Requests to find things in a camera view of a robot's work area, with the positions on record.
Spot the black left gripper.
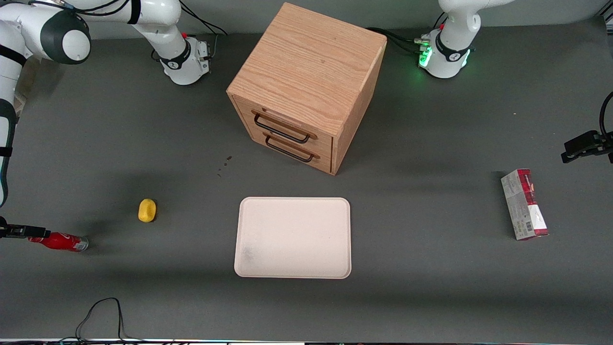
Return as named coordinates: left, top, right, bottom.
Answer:
left=561, top=130, right=613, bottom=164

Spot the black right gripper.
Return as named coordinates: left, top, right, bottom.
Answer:
left=0, top=217, right=51, bottom=240

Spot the red coke bottle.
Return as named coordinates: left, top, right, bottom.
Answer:
left=29, top=232, right=89, bottom=253

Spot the cream plastic tray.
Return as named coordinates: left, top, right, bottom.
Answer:
left=234, top=197, right=352, bottom=279

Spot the red and grey carton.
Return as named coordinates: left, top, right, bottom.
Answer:
left=500, top=168, right=549, bottom=241

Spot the yellow lemon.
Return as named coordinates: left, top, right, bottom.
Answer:
left=138, top=199, right=157, bottom=223

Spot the beige cardboard box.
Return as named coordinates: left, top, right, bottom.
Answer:
left=14, top=58, right=40, bottom=119

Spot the wooden drawer front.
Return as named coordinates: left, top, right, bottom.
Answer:
left=233, top=97, right=334, bottom=157
left=239, top=124, right=333, bottom=174

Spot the wooden drawer cabinet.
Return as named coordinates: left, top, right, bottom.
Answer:
left=227, top=2, right=387, bottom=176

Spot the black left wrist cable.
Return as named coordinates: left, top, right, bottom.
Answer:
left=599, top=91, right=613, bottom=140

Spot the thin black table cable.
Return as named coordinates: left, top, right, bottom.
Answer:
left=57, top=298, right=144, bottom=344

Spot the black left arm base cable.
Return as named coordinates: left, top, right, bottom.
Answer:
left=366, top=12, right=448, bottom=56

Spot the black arm base cable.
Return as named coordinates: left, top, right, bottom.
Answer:
left=180, top=2, right=228, bottom=60
left=366, top=12, right=448, bottom=56

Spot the black wire drawer handle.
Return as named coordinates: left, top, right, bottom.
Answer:
left=263, top=132, right=320, bottom=163
left=251, top=110, right=318, bottom=144

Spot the black right arm base cable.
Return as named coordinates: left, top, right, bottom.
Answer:
left=180, top=2, right=228, bottom=60

